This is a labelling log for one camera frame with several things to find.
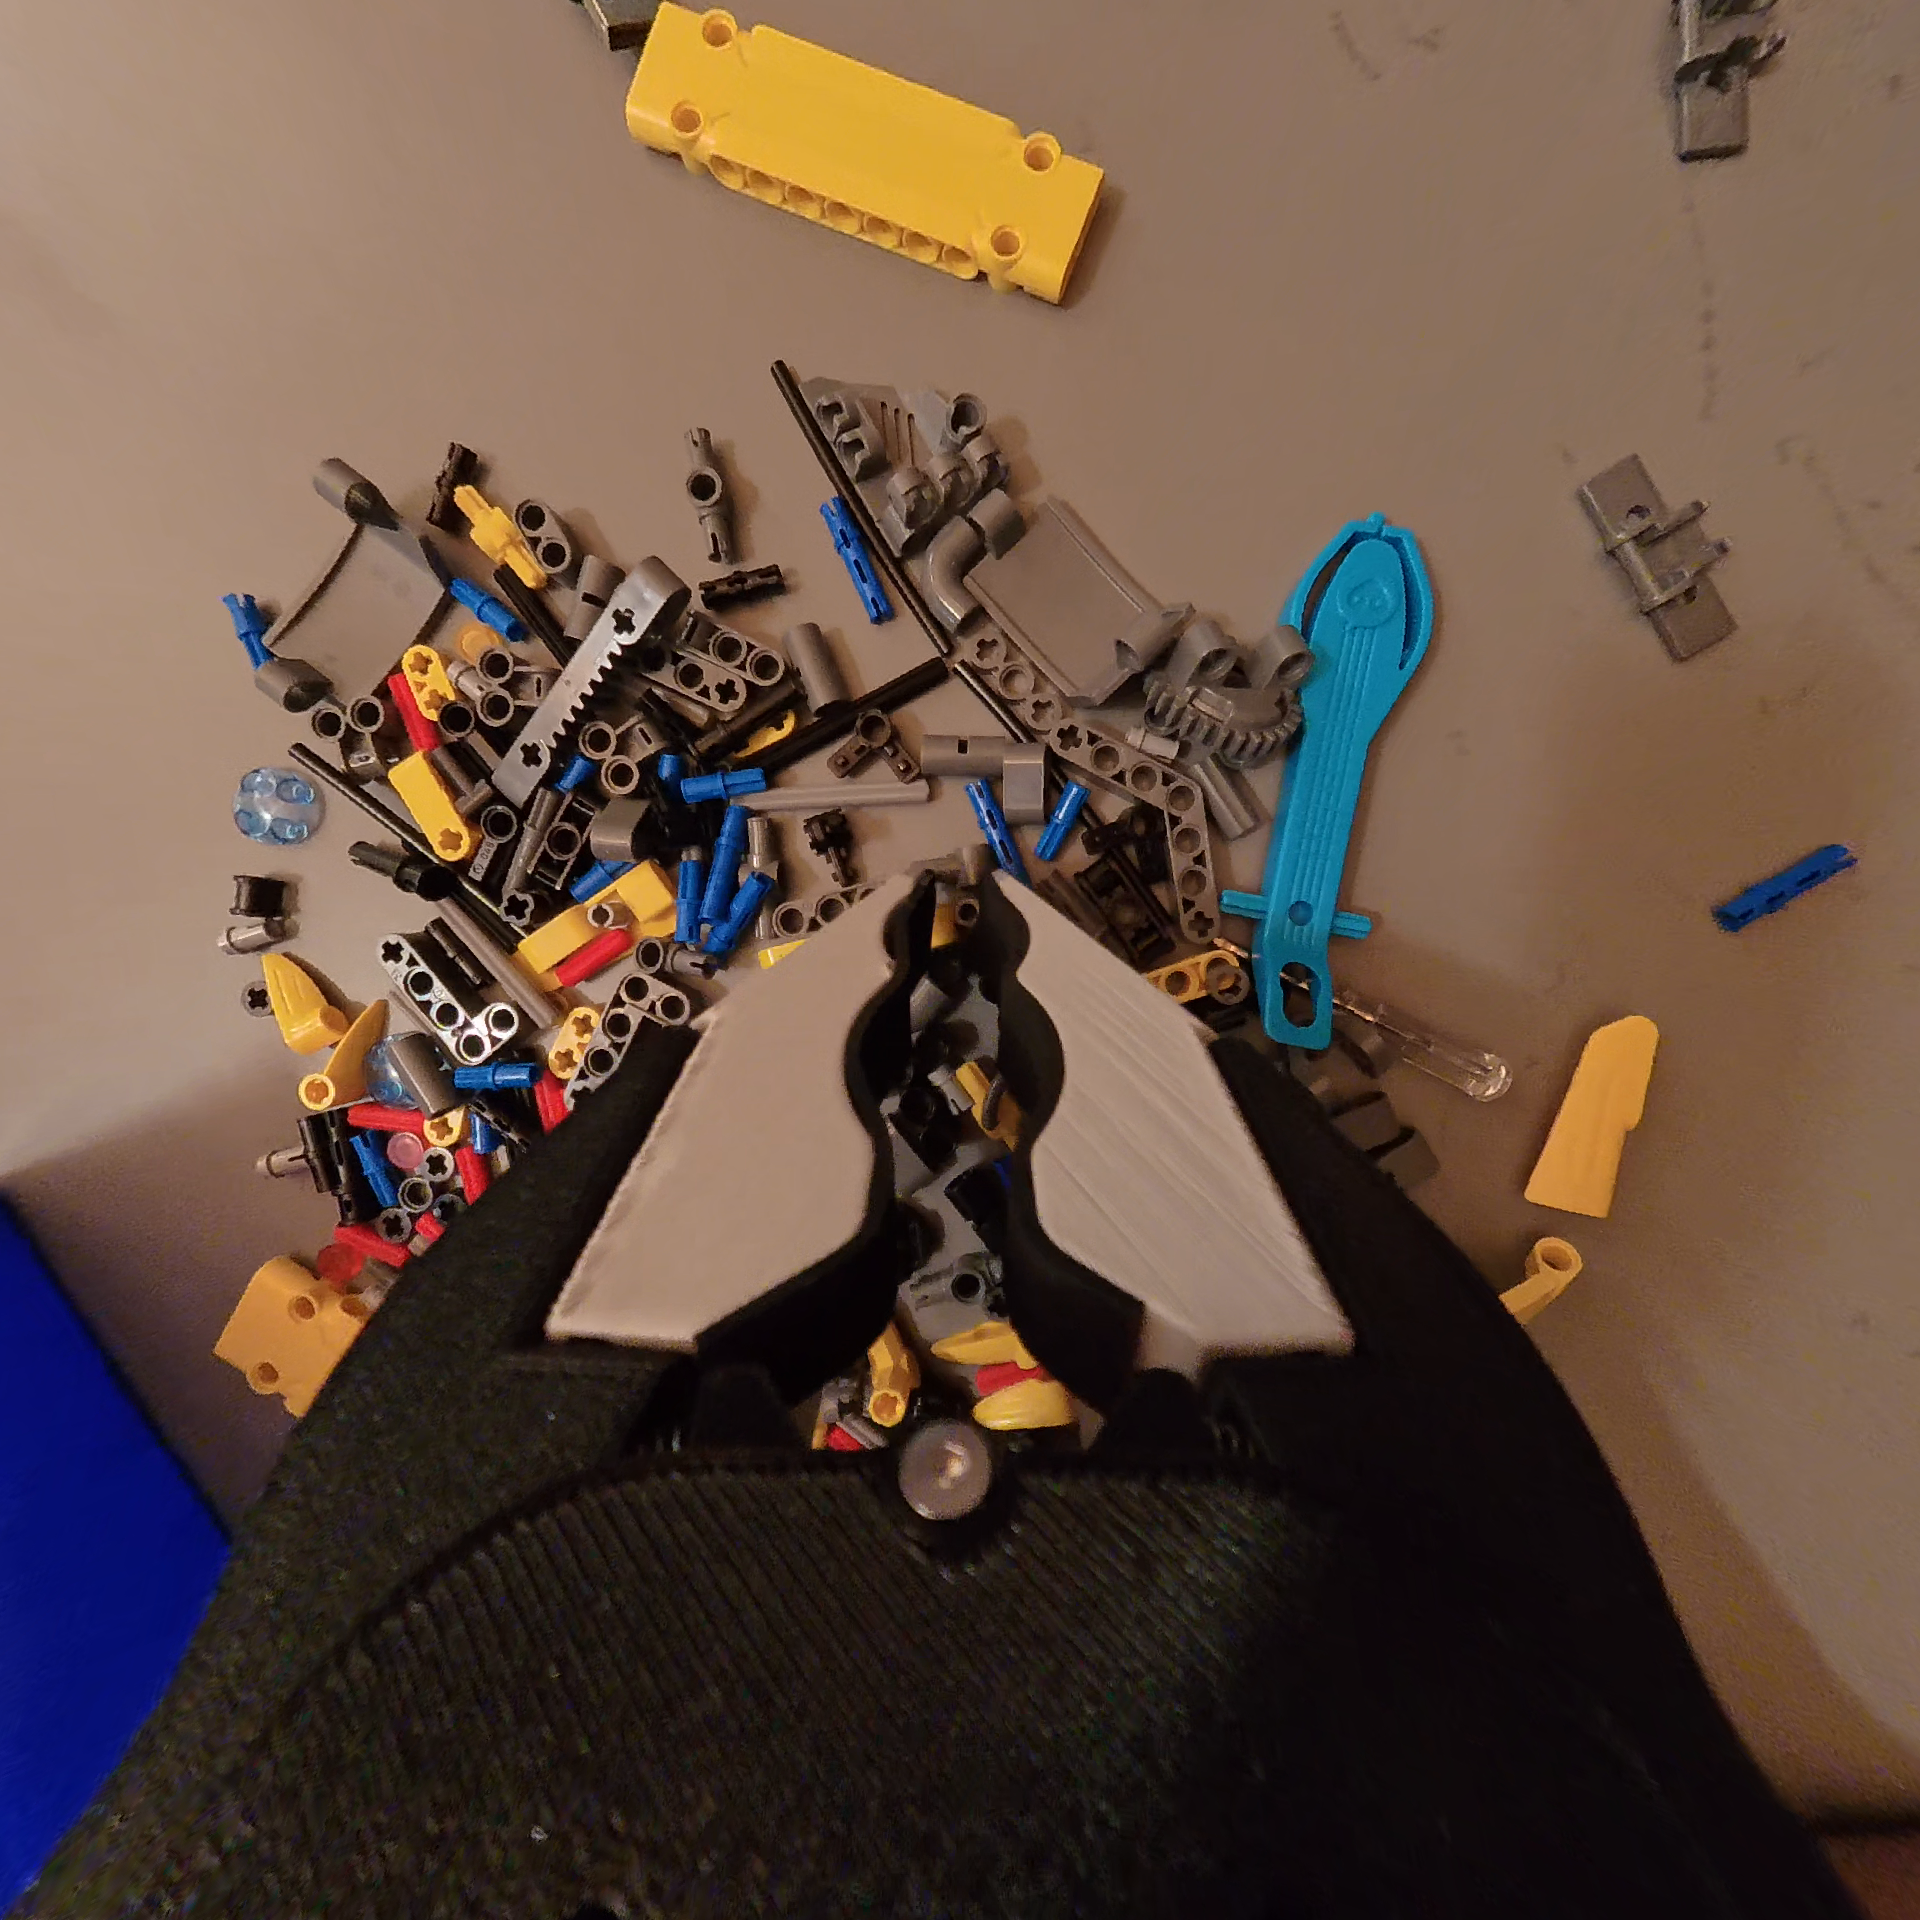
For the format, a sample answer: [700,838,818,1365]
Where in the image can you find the yellow toy brick panel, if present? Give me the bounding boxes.
[624,5,1106,307]

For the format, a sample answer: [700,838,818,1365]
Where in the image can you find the yellow wedge toy piece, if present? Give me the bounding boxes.
[1524,1015,1661,1215]

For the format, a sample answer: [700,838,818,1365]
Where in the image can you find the long blue toy pin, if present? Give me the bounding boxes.
[1715,842,1857,933]

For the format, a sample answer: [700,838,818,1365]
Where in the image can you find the teal brick separator tool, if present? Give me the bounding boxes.
[1223,513,1445,1046]

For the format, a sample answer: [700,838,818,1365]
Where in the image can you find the blue plastic bin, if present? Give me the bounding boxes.
[0,1190,233,1862]

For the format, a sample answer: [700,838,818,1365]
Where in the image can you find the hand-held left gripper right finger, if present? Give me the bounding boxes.
[978,870,1356,1375]

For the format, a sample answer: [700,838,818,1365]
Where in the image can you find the clear toy rod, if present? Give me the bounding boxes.
[1329,983,1513,1106]

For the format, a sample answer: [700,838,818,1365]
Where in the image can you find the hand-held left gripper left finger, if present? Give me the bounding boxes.
[545,872,921,1354]

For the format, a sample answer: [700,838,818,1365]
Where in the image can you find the pile of small toy pieces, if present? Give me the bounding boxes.
[216,357,1443,1453]

